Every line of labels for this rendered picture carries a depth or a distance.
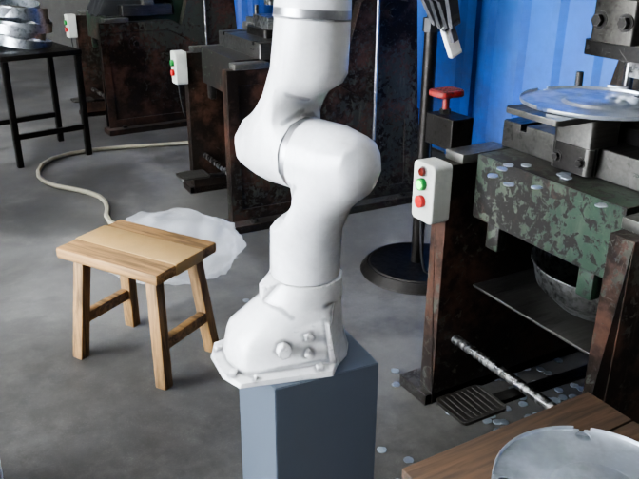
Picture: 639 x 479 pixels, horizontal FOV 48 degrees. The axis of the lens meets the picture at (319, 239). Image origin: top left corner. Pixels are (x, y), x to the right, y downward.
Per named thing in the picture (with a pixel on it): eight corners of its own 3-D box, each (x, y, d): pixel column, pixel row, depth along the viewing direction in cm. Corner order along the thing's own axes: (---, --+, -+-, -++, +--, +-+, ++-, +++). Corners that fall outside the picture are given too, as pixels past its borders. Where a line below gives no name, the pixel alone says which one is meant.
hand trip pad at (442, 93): (440, 126, 163) (442, 92, 160) (424, 121, 168) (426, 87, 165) (464, 123, 166) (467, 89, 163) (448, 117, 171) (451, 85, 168)
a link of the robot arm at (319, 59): (312, 20, 93) (223, 9, 105) (301, 205, 102) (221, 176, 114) (368, 20, 101) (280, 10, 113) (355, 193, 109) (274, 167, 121)
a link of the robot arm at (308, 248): (340, 311, 103) (343, 141, 93) (256, 271, 115) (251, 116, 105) (390, 286, 110) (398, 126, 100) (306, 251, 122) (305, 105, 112)
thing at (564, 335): (619, 373, 140) (620, 372, 139) (473, 286, 174) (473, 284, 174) (750, 322, 159) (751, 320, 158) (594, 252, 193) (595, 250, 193)
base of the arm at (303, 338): (236, 401, 106) (232, 317, 101) (200, 340, 122) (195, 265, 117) (369, 367, 115) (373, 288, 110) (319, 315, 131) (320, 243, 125)
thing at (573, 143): (549, 190, 133) (558, 118, 128) (496, 170, 145) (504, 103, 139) (640, 171, 145) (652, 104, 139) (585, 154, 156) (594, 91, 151)
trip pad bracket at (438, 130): (447, 200, 167) (454, 116, 159) (421, 187, 175) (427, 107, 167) (467, 196, 170) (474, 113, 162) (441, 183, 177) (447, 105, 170)
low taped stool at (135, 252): (70, 357, 201) (53, 246, 188) (130, 320, 220) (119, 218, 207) (167, 393, 185) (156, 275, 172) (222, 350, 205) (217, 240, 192)
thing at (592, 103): (489, 97, 147) (489, 93, 147) (590, 85, 160) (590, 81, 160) (603, 128, 124) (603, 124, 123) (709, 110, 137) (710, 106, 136)
